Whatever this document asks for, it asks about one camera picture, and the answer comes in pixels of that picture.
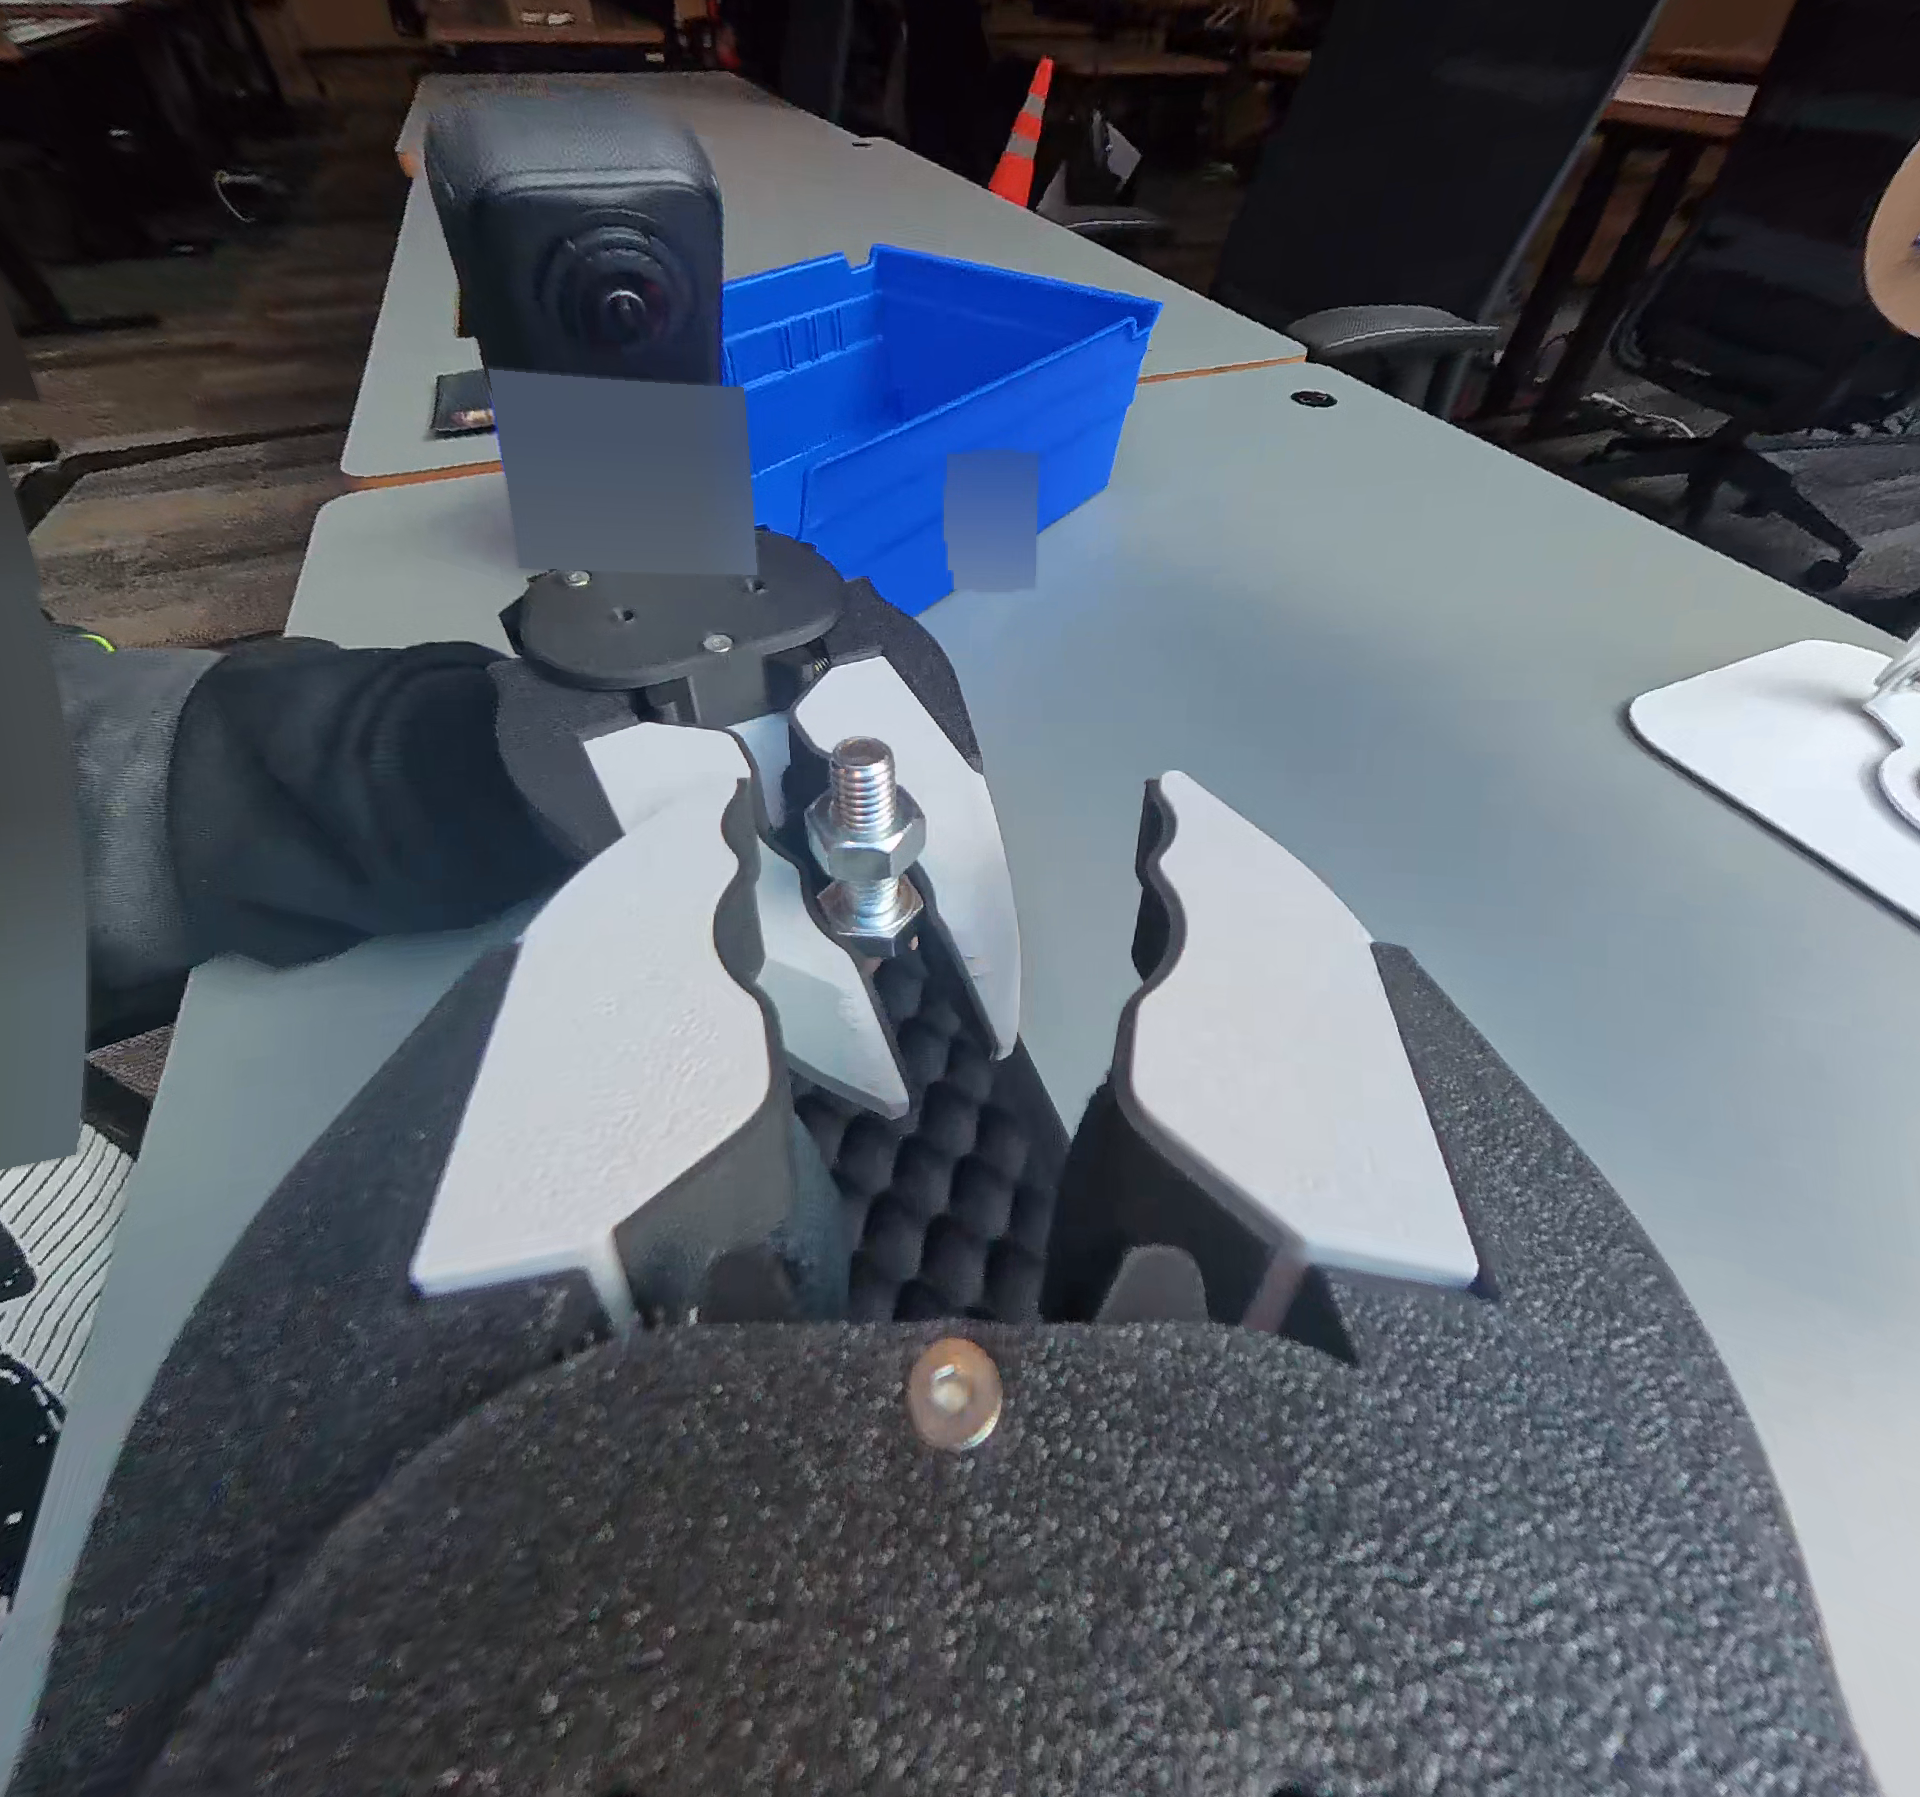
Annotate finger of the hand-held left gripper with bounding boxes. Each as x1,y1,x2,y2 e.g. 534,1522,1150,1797
789,654,1027,1063
581,721,914,1122

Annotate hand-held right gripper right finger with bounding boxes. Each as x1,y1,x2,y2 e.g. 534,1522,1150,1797
1114,771,1481,1292

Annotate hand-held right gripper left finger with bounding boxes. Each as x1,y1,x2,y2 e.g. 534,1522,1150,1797
411,777,788,1298

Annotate steel hex nut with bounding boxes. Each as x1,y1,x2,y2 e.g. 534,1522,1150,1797
805,795,927,887

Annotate steel hex bolt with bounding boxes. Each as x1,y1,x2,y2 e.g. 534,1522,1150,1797
805,735,927,953

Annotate blue plastic bin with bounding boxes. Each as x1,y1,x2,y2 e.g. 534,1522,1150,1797
719,243,1163,621

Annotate person's left hand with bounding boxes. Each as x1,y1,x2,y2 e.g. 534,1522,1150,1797
168,634,603,967

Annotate black honeycomb wrist pad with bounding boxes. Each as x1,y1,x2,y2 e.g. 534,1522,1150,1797
792,934,1074,1326

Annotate orange traffic cone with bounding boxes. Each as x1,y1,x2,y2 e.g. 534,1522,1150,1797
985,57,1055,211

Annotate black office chair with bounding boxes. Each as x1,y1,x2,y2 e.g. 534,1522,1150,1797
1612,0,1920,590
1207,0,1727,419

